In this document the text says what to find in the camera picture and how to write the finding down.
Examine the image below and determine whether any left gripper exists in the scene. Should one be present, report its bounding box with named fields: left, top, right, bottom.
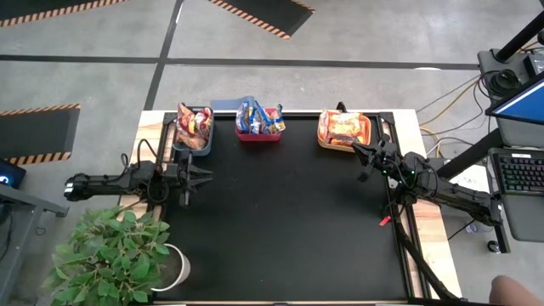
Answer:
left=163, top=148, right=214, bottom=208

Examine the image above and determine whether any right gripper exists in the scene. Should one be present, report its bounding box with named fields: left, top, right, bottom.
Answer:
left=353, top=134, right=405, bottom=183

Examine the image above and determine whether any orange Maruchan ramen pack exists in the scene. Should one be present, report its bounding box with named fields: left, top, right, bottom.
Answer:
left=327, top=110, right=367, bottom=139
left=318, top=110, right=332, bottom=144
left=329, top=134, right=370, bottom=149

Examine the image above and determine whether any pink Maruchan ramen pack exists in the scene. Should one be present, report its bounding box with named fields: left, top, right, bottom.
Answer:
left=195, top=106, right=213, bottom=138
left=177, top=102, right=197, bottom=138
left=175, top=133, right=208, bottom=151

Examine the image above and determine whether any dark blue-green plastic bin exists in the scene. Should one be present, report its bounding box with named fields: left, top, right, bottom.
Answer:
left=172, top=105, right=215, bottom=157

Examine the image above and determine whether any orange-yellow plastic bin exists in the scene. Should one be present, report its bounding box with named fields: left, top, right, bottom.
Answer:
left=316, top=109, right=373, bottom=153

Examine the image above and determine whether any pink-red plastic bin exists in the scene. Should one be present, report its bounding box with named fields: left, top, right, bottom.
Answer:
left=235, top=108, right=284, bottom=143

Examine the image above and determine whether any blue plastic seat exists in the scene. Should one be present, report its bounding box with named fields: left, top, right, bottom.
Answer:
left=211, top=95, right=256, bottom=111

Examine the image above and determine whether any black stand leg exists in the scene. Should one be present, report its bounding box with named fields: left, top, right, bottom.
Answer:
left=435, top=127, right=505, bottom=179

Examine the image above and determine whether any black table mat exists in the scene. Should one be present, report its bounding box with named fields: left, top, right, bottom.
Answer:
left=163, top=114, right=409, bottom=301

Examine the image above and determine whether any white paper sheet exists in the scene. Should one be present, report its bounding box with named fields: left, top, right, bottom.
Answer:
left=448, top=163, right=496, bottom=201

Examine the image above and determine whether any green potted plant white pot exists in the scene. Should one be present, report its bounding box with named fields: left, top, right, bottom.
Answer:
left=42, top=206, right=191, bottom=306

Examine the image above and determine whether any grey equipment box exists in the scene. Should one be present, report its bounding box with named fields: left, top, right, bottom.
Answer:
left=476, top=47, right=532, bottom=86

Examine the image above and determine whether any black backlit keyboard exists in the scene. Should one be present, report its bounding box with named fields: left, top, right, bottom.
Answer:
left=492, top=151, right=544, bottom=196

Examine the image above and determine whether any monitor with blue screen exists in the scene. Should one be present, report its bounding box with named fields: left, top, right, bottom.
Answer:
left=485, top=76, right=544, bottom=127

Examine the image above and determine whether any black hazard-striped floor mat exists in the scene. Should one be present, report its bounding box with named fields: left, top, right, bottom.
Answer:
left=0, top=103, right=82, bottom=167
left=207, top=0, right=315, bottom=41
left=0, top=0, right=128, bottom=28

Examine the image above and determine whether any grey computer cart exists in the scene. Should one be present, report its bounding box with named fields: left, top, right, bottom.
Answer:
left=488, top=114, right=544, bottom=243

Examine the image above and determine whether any black device blue light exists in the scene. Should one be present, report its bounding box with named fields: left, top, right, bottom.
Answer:
left=0, top=159, right=27, bottom=190

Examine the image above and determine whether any black pole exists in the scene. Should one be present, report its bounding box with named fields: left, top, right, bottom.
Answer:
left=495, top=10, right=544, bottom=63

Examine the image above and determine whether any black cable bundle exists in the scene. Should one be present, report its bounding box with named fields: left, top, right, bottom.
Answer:
left=393, top=199, right=462, bottom=305

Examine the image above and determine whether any black cable coil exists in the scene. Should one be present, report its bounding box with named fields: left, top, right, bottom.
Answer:
left=485, top=67, right=522, bottom=99

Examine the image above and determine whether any grey desk frame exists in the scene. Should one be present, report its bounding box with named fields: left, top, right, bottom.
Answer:
left=0, top=182, right=70, bottom=306

